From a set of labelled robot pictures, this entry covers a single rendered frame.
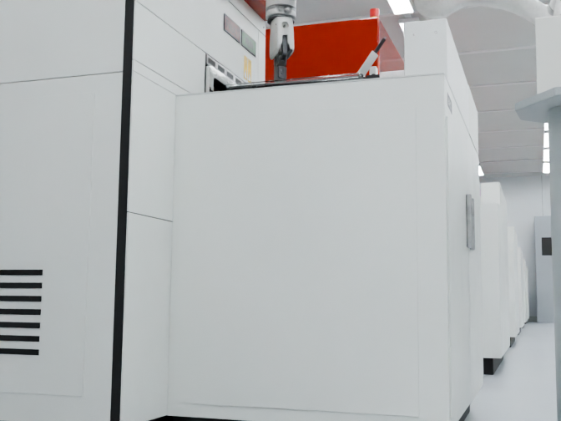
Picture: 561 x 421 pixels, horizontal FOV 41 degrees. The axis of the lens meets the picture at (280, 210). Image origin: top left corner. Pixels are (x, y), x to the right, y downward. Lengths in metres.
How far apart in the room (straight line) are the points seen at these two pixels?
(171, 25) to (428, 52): 0.60
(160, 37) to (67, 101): 0.26
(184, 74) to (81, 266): 0.54
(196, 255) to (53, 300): 0.33
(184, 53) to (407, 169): 0.63
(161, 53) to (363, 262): 0.66
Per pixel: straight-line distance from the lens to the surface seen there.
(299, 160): 1.68
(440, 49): 1.74
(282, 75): 2.11
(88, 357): 1.64
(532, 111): 1.95
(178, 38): 1.88
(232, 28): 2.20
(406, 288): 1.59
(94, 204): 1.65
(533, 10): 2.29
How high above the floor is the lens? 0.34
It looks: 7 degrees up
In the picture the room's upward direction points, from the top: 1 degrees clockwise
